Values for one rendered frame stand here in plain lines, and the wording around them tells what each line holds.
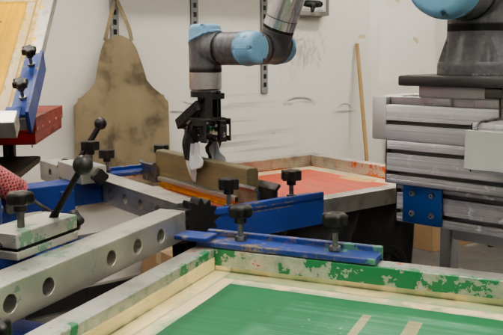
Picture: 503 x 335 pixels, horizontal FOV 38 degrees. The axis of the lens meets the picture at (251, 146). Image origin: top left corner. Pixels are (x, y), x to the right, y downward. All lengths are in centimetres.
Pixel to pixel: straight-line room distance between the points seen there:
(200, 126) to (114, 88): 214
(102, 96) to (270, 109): 113
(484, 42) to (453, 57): 6
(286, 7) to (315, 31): 291
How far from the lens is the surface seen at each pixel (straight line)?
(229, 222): 141
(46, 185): 153
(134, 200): 144
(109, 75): 374
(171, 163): 181
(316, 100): 458
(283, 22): 167
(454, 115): 145
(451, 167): 146
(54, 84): 368
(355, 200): 164
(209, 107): 164
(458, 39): 145
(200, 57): 164
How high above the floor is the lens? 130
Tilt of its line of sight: 7 degrees down
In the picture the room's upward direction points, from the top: straight up
